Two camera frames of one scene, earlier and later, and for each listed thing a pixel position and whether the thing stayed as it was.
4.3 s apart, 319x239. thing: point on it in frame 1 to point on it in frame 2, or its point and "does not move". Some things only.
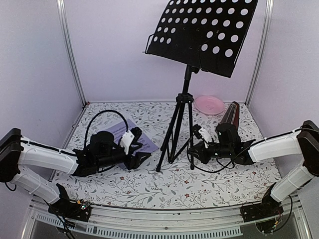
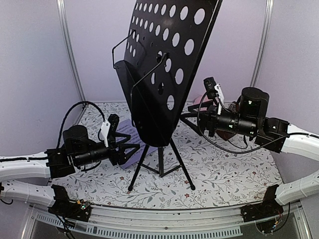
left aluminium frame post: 69,49 does not move
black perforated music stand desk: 207,35 to 166,41
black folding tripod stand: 183,137 to 160,174
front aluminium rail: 224,222 does not move
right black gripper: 200,151 to 210,117
